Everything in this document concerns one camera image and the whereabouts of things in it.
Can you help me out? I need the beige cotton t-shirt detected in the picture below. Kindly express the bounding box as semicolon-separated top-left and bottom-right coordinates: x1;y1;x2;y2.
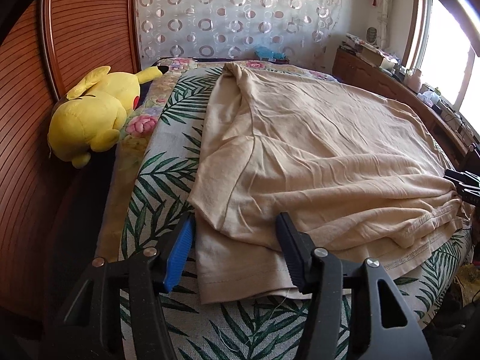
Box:
188;63;472;304

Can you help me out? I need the long wooden side cabinet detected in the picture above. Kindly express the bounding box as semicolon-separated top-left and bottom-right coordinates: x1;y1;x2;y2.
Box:
332;46;479;174

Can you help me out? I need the palm leaf print bedsheet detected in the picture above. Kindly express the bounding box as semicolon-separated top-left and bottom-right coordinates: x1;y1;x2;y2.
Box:
120;63;472;359

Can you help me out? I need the white tissue pack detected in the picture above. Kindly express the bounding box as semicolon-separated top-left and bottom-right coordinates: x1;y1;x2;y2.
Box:
417;90;441;107

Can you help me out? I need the pink plastic bottle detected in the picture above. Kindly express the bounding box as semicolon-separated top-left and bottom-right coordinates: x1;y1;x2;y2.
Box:
406;68;422;94

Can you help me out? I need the wooden slatted headboard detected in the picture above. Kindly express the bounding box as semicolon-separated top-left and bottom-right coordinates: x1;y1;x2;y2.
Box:
1;0;140;318

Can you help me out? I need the open cardboard box on cabinet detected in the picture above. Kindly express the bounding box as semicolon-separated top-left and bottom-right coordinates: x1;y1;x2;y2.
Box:
356;44;398;70

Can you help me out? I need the yellow Pikachu plush toy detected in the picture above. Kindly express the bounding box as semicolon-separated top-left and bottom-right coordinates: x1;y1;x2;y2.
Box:
47;66;168;168

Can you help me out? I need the floral pink quilt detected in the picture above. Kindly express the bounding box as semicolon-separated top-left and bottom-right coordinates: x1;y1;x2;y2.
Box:
95;56;339;263

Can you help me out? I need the sheer circle pattern curtain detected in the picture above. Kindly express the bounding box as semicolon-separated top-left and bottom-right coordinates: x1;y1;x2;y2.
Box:
137;0;342;69

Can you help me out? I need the window with wooden frame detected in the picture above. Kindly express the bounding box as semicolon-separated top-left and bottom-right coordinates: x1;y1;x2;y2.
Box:
408;0;479;130

